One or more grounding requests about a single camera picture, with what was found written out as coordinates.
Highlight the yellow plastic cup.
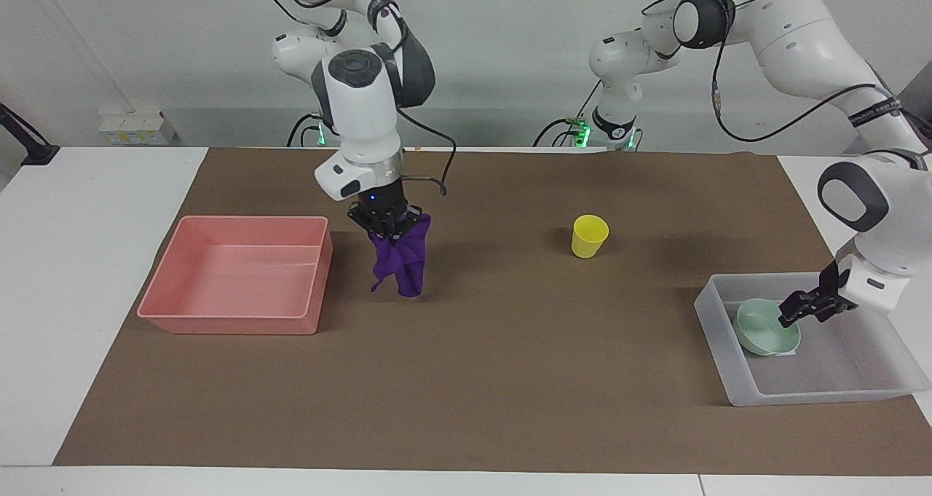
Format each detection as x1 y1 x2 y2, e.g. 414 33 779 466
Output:
571 215 610 259

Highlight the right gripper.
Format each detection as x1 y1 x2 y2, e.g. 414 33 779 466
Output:
347 178 427 240

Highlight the pink plastic bin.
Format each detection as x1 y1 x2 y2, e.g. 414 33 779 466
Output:
137 216 334 336

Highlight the white wall socket box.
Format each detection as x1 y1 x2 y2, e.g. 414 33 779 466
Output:
98 109 178 146

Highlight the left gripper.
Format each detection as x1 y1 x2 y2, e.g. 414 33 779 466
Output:
778 259 858 328

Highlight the purple cloth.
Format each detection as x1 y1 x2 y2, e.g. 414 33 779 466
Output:
368 214 433 298

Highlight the pale green bowl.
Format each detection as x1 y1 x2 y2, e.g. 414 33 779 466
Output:
735 297 802 358

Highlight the black stand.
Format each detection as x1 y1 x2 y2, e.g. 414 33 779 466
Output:
0 102 60 167
899 68 932 120

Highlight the translucent white plastic bin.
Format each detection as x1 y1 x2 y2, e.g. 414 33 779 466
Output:
693 271 932 408

